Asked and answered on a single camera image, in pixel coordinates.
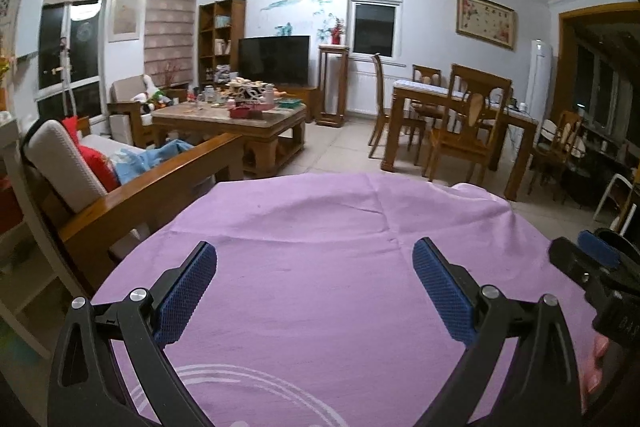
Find wooden television cabinet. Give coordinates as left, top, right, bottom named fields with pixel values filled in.
left=277, top=83, right=321, bottom=124

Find glass balcony door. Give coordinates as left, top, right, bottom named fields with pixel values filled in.
left=37, top=0, right=111, bottom=120

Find striped roller blind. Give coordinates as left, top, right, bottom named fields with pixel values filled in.
left=144, top=0, right=200, bottom=88

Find wooden armchair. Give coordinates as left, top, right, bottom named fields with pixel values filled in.
left=107, top=74, right=191, bottom=148

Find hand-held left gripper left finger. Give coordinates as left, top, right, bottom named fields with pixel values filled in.
left=47, top=241, right=218, bottom=427

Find cow-print box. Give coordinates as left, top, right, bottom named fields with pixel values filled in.
left=227, top=79, right=273, bottom=102

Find red cushion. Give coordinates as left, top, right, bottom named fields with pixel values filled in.
left=61, top=116, right=121, bottom=192

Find red vase with flowers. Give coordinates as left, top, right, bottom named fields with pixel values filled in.
left=327, top=18, right=347, bottom=46

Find wooden sofa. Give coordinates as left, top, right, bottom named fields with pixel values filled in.
left=22, top=117, right=246, bottom=298

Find stuffed toys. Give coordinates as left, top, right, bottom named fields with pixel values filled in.
left=131, top=74, right=173, bottom=112

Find black television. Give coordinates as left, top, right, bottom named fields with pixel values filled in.
left=238, top=35, right=311, bottom=86

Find purple tablecloth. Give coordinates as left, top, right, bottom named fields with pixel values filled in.
left=92, top=172, right=608, bottom=427

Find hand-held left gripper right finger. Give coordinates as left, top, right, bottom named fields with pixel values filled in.
left=411, top=237, right=586, bottom=427

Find black bin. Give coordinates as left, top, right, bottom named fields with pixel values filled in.
left=597, top=228, right=640, bottom=260

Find framed floral picture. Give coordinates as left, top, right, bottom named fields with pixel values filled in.
left=456, top=0, right=516, bottom=51

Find white plastic chair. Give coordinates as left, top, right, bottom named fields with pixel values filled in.
left=592, top=172, right=636, bottom=233

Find wooden dining chair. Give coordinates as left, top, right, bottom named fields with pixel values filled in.
left=425, top=63, right=513, bottom=185
left=368, top=53, right=416, bottom=160
left=527, top=109, right=586, bottom=202
left=411, top=64, right=442, bottom=118

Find person's right hand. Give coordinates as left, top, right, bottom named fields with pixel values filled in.
left=582, top=337, right=611, bottom=395

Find wooden bookshelf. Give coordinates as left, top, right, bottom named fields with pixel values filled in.
left=198, top=0, right=247, bottom=90

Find wooden dining table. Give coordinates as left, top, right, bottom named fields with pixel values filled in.
left=381, top=79, right=538, bottom=202

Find blue bird wall decals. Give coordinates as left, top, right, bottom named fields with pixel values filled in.
left=260, top=0, right=346, bottom=38

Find white standing air conditioner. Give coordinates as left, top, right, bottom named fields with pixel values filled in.
left=525, top=39, right=554, bottom=128

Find light blue cloth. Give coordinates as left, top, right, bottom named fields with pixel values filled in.
left=112, top=139, right=196, bottom=185

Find wooden plant stand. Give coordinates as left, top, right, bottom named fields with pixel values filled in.
left=317, top=44, right=350, bottom=128

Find wooden coffee table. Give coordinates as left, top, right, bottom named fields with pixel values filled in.
left=151, top=99, right=307, bottom=180

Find small red box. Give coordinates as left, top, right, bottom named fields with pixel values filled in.
left=227, top=104, right=263, bottom=120

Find wooden door frame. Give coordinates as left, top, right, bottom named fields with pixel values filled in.
left=557, top=2, right=640, bottom=118

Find white framed window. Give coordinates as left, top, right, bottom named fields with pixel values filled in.
left=348, top=0, right=404, bottom=58

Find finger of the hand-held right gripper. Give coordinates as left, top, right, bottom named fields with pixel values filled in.
left=549, top=237, right=608, bottom=308
left=577, top=229, right=623, bottom=270

